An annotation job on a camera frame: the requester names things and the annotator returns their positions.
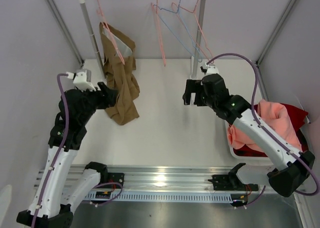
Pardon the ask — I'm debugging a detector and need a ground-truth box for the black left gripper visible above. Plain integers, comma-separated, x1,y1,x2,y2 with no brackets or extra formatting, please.
77,82,119,125

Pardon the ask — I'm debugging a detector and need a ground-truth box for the tan brown skirt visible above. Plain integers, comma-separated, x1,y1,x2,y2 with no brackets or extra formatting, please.
99,23,140,125

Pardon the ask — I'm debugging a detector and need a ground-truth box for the pink wire hanger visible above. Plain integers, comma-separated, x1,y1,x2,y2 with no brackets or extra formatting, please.
171,0,213,61
96,0,125,65
151,0,167,67

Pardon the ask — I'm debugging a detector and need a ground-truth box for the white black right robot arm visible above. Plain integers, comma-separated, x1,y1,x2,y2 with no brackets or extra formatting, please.
182,74,320,197

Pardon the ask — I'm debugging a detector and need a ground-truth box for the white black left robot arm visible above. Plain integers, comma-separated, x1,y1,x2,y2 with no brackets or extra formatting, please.
16,82,118,227

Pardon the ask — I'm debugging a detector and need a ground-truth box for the pink garment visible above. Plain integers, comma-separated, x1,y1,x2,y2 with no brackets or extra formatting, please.
226,99,303,156

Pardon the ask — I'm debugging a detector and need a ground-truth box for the white laundry basket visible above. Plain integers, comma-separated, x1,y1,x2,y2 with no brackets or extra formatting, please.
224,97,311,162

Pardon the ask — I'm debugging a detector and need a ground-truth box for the red garment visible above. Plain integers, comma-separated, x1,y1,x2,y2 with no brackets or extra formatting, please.
234,103,309,158

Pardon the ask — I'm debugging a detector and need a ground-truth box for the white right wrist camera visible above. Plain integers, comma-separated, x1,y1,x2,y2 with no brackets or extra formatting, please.
200,64,219,76

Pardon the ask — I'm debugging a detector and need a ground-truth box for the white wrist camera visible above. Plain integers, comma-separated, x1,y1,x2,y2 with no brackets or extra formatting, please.
65,69,97,92
200,64,219,76

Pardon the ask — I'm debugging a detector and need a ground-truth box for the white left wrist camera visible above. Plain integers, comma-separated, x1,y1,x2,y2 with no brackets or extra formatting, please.
65,69,97,92

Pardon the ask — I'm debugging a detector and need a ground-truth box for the blue wire hanger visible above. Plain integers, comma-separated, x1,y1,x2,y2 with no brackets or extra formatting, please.
158,0,197,61

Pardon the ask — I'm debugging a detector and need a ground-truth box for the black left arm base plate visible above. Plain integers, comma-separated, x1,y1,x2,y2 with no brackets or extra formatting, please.
101,172,125,189

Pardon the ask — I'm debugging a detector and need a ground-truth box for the aluminium mounting rail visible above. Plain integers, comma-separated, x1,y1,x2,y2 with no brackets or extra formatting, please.
33,165,307,194

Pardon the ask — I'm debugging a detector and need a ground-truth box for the grey slotted cable duct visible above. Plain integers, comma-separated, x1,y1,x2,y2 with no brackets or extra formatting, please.
82,193,232,202

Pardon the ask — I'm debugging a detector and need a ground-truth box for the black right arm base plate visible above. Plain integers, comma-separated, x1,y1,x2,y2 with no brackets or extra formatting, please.
208,174,259,191

